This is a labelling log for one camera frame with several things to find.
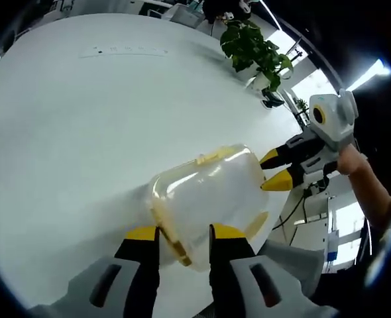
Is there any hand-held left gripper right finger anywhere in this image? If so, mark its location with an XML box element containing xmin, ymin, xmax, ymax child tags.
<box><xmin>209</xmin><ymin>223</ymin><xmax>339</xmax><ymax>318</ymax></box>

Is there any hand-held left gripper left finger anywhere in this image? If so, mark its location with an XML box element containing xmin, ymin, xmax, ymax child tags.
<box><xmin>28</xmin><ymin>225</ymin><xmax>160</xmax><ymax>318</ymax></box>

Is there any clear plastic container box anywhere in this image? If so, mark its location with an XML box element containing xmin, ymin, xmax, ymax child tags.
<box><xmin>148</xmin><ymin>143</ymin><xmax>270</xmax><ymax>273</ymax></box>

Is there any person's right hand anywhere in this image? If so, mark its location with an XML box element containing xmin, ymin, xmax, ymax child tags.
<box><xmin>337</xmin><ymin>144</ymin><xmax>369</xmax><ymax>177</ymax></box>

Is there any grey mesh office chair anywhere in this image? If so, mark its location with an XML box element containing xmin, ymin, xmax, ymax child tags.
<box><xmin>257</xmin><ymin>239</ymin><xmax>326</xmax><ymax>296</ymax></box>

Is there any black desk stand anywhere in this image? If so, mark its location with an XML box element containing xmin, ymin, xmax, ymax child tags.
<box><xmin>260</xmin><ymin>88</ymin><xmax>286</xmax><ymax>109</ymax></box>

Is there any potted green plant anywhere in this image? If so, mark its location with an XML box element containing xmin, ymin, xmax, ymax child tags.
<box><xmin>219</xmin><ymin>19</ymin><xmax>295</xmax><ymax>93</ymax></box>

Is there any black cable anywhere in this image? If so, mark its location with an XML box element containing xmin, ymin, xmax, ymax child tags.
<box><xmin>274</xmin><ymin>184</ymin><xmax>329</xmax><ymax>246</ymax></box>

